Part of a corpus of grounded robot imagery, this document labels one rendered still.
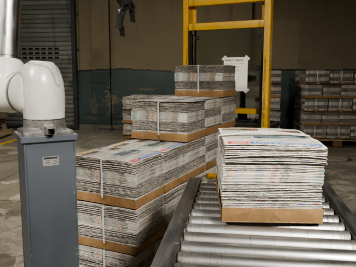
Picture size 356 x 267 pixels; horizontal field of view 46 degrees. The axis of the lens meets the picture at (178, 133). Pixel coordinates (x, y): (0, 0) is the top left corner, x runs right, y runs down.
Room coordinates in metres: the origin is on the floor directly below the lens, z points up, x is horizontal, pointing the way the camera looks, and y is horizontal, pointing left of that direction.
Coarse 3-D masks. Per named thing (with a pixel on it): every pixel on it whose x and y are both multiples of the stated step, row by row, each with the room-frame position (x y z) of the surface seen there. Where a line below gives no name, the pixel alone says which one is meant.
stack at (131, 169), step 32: (96, 160) 1.95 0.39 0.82; (128, 160) 1.90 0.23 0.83; (160, 160) 2.08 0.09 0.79; (192, 160) 2.45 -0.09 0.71; (96, 192) 1.96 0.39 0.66; (128, 192) 1.87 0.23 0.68; (96, 224) 1.96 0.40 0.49; (128, 224) 1.88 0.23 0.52; (160, 224) 2.07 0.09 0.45; (96, 256) 1.97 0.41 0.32; (128, 256) 1.88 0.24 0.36
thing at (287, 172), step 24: (240, 144) 1.14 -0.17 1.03; (264, 144) 1.13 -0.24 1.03; (288, 144) 1.14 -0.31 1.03; (312, 144) 1.16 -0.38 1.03; (240, 168) 1.14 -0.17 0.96; (264, 168) 1.14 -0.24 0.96; (288, 168) 1.14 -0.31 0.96; (312, 168) 1.13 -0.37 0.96; (240, 192) 1.14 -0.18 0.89; (264, 192) 1.14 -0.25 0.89; (288, 192) 1.14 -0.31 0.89; (312, 192) 1.13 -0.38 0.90
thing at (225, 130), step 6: (222, 132) 1.38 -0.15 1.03; (228, 132) 1.38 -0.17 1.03; (234, 132) 1.38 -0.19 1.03; (252, 132) 1.38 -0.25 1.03; (258, 132) 1.38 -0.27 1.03; (264, 132) 1.38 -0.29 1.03; (270, 132) 1.38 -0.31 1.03; (294, 132) 1.39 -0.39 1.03; (300, 132) 1.39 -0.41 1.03; (216, 162) 1.48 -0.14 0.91; (216, 168) 1.48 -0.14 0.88; (216, 174) 1.48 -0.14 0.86
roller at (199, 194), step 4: (200, 192) 1.46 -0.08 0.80; (204, 192) 1.46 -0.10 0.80; (208, 192) 1.46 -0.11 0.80; (212, 192) 1.46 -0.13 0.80; (216, 192) 1.46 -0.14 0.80; (200, 196) 1.45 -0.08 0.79; (204, 196) 1.45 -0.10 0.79; (208, 196) 1.44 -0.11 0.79; (212, 196) 1.44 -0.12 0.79; (216, 196) 1.44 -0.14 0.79; (324, 200) 1.39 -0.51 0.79
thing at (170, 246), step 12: (192, 180) 1.64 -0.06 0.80; (192, 192) 1.46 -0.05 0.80; (180, 204) 1.32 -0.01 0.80; (192, 204) 1.32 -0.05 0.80; (180, 216) 1.21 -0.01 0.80; (168, 228) 1.11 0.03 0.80; (180, 228) 1.11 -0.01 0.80; (168, 240) 1.02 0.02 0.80; (180, 240) 1.02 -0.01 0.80; (156, 252) 0.95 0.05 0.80; (168, 252) 0.95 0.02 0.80; (156, 264) 0.89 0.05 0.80; (168, 264) 0.89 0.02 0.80
